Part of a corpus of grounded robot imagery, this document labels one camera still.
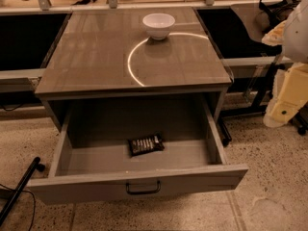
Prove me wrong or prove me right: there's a black rxbar chocolate wrapper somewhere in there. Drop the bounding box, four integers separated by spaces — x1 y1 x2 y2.
128 134 165 157

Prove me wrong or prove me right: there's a black pole with wheel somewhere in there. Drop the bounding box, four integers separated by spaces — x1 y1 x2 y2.
0 157 45 225

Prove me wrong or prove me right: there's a black metal drawer handle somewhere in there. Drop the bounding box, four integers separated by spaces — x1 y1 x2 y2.
125 181 161 195

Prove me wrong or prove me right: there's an open grey top drawer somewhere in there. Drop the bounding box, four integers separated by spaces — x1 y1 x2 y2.
28 95 248 204

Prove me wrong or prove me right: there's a grey wooden drawer cabinet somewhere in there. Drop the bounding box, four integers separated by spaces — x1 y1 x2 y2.
36 7 231 128

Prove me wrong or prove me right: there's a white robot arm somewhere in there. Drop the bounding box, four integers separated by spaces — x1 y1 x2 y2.
262 0 308 128

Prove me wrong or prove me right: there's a black vr headset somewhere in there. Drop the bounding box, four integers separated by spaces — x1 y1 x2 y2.
259 0 299 33

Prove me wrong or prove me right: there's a black stand leg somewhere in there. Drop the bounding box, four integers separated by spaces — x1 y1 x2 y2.
218 116 232 146

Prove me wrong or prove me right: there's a white ceramic bowl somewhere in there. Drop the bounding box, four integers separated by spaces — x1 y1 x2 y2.
142 13 175 40

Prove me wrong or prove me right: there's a dark side table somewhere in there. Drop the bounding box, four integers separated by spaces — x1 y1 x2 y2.
231 4 269 42

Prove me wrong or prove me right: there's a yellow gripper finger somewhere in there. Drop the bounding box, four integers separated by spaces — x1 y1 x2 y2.
263 63 308 128
262 20 286 46

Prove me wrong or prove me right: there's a black floor cable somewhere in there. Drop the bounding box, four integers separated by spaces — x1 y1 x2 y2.
0 183 37 231

